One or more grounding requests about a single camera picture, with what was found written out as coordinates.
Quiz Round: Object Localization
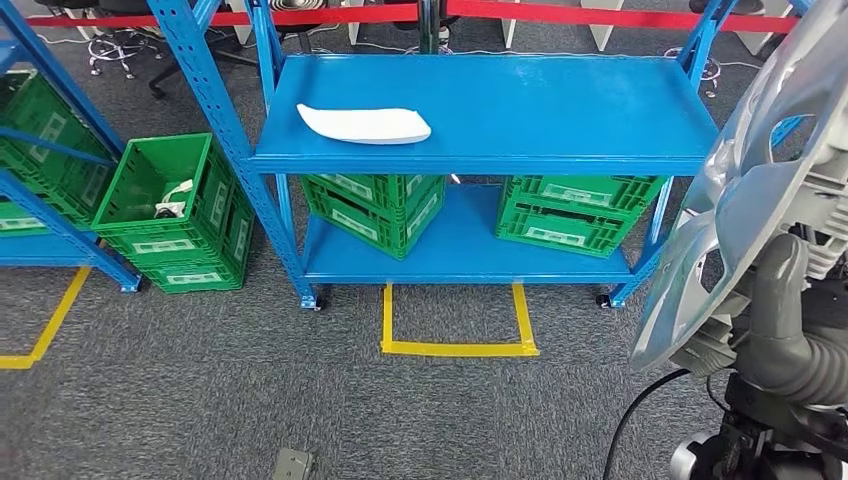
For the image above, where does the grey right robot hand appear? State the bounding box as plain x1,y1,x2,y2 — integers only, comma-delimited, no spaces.
745,231,848,352

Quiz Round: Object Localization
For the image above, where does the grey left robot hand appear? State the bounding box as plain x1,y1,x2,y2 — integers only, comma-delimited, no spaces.
270,448,314,480

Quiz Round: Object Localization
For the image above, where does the silver plastic wheel hubcap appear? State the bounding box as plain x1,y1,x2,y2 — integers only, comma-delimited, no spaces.
629,0,848,372

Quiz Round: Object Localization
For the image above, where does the blue metal shelf rack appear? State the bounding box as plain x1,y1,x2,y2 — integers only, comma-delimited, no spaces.
146,0,816,311
0,0,142,294

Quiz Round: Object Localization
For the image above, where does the white curved plastic part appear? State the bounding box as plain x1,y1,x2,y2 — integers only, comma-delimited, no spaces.
296,103,433,146

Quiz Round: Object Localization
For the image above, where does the yellow floor tape square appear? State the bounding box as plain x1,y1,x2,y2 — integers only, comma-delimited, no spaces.
0,266,93,371
380,282,540,359

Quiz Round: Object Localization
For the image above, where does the green plastic crate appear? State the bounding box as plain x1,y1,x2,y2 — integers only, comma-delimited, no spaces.
503,175,667,217
495,198,641,258
0,69,119,230
92,132,233,250
125,192,256,295
304,192,444,261
0,198,53,238
301,174,446,223

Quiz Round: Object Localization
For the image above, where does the red barrier belt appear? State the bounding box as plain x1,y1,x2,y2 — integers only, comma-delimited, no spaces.
447,0,800,34
26,3,420,28

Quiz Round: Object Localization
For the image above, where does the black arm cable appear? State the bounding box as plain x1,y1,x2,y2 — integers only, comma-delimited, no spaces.
602,367,694,480

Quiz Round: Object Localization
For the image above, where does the white device with cable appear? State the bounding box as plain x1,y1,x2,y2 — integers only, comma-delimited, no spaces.
153,178,195,220

